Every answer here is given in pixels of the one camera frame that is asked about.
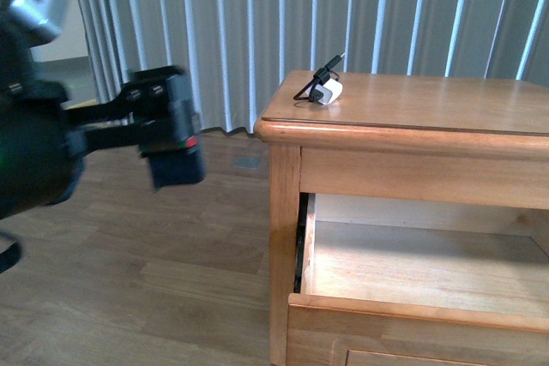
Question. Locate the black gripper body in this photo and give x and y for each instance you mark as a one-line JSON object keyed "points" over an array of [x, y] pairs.
{"points": [[155, 112]]}

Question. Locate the wooden drawer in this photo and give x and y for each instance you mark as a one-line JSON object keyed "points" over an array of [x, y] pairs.
{"points": [[390, 282]]}

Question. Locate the white charger block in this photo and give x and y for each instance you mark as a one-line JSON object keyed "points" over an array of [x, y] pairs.
{"points": [[327, 93]]}

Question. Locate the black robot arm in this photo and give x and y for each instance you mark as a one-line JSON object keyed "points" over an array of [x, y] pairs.
{"points": [[43, 145]]}

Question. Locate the grey pleated curtain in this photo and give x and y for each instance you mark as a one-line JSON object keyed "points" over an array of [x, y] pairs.
{"points": [[239, 51]]}

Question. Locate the light wooden nightstand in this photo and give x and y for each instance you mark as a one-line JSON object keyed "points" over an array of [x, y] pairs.
{"points": [[408, 138]]}

